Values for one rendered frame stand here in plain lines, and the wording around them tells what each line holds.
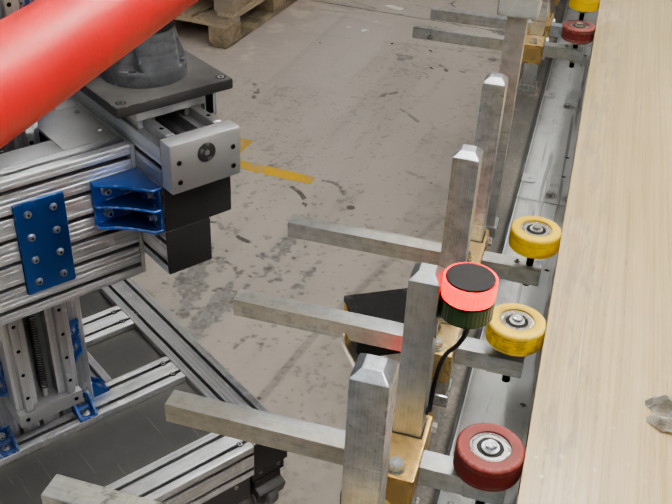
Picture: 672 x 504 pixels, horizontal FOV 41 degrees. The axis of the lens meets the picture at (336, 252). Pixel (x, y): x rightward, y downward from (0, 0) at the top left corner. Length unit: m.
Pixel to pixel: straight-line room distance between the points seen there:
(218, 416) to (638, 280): 0.66
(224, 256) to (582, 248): 1.71
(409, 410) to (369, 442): 0.31
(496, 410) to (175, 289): 1.50
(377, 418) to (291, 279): 2.11
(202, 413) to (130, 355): 1.12
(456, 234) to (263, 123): 2.63
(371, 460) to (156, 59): 0.93
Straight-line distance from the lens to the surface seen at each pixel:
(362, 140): 3.71
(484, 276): 1.00
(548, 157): 2.35
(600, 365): 1.24
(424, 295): 1.00
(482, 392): 1.58
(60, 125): 1.68
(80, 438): 2.09
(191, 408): 1.18
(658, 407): 1.20
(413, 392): 1.09
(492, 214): 1.81
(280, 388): 2.47
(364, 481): 0.83
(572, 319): 1.31
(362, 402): 0.77
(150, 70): 1.57
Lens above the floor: 1.67
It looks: 34 degrees down
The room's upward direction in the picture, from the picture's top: 3 degrees clockwise
